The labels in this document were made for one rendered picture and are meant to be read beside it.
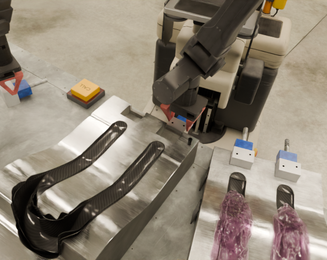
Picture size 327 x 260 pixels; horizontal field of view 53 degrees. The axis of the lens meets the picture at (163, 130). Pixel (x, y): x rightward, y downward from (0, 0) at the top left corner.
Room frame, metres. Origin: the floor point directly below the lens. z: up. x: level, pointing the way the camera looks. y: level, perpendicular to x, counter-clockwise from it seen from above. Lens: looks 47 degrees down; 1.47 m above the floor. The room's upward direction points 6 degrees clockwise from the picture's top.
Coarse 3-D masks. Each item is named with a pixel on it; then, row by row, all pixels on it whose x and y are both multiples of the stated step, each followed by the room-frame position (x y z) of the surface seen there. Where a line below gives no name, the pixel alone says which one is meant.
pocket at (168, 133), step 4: (164, 124) 0.55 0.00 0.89; (160, 128) 0.54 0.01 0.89; (164, 128) 0.55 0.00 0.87; (168, 128) 0.55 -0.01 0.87; (160, 132) 0.54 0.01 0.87; (164, 132) 0.55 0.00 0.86; (168, 132) 0.55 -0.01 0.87; (172, 132) 0.54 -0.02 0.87; (176, 132) 0.54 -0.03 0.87; (164, 136) 0.54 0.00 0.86; (168, 136) 0.54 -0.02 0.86; (172, 136) 0.54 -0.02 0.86; (176, 136) 0.54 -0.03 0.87; (172, 140) 0.53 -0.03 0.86; (176, 140) 0.53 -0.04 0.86
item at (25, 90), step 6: (6, 84) 0.67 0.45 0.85; (12, 84) 0.68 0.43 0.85; (24, 84) 0.70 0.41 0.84; (30, 84) 0.71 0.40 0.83; (36, 84) 0.71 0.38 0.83; (0, 90) 0.65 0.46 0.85; (6, 90) 0.65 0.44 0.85; (18, 90) 0.67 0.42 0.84; (24, 90) 0.67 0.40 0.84; (30, 90) 0.69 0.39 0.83; (6, 96) 0.64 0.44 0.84; (12, 96) 0.65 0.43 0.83; (18, 96) 0.66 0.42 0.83; (24, 96) 0.67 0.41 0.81; (6, 102) 0.64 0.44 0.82; (12, 102) 0.65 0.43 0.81; (18, 102) 0.65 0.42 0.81
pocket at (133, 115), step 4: (128, 108) 0.60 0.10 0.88; (124, 112) 0.59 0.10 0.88; (128, 112) 0.60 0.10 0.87; (132, 112) 0.60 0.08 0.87; (136, 112) 0.60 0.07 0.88; (124, 116) 0.59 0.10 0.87; (128, 116) 0.59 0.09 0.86; (132, 116) 0.59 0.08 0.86; (136, 116) 0.59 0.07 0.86; (140, 116) 0.59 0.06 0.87; (132, 120) 0.58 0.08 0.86; (136, 120) 0.58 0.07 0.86
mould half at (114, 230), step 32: (96, 128) 0.52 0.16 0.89; (128, 128) 0.52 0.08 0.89; (32, 160) 0.38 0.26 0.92; (64, 160) 0.41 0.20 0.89; (96, 160) 0.43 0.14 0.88; (128, 160) 0.43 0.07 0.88; (160, 160) 0.44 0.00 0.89; (192, 160) 0.50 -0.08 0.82; (0, 192) 0.30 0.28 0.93; (64, 192) 0.31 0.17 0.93; (96, 192) 0.33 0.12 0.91; (160, 192) 0.37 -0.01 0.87; (0, 224) 0.27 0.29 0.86; (96, 224) 0.25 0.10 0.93; (128, 224) 0.27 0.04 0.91; (0, 256) 0.21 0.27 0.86; (32, 256) 0.21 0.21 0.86; (64, 256) 0.21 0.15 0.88; (96, 256) 0.20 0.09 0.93
